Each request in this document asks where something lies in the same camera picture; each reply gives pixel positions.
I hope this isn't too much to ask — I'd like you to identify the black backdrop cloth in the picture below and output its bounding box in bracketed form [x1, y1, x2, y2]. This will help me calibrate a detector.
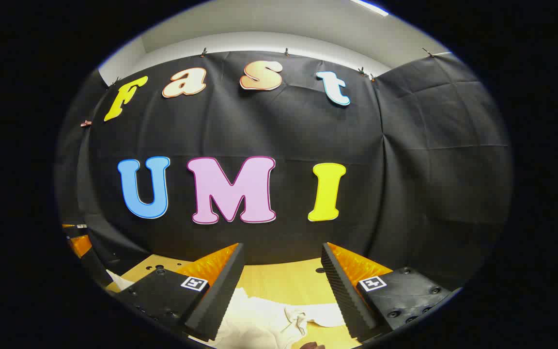
[55, 50, 513, 291]

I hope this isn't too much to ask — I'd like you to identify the cream sweatshirt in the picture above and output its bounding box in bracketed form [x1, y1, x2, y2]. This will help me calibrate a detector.
[106, 269, 347, 349]

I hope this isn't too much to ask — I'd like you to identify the ceiling light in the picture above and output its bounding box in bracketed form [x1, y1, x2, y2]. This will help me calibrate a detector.
[349, 0, 390, 17]

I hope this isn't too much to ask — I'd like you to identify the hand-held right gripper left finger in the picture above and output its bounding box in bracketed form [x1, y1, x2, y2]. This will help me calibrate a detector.
[113, 242, 246, 342]

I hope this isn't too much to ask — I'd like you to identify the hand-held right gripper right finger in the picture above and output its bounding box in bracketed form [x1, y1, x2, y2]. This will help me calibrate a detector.
[320, 241, 455, 343]

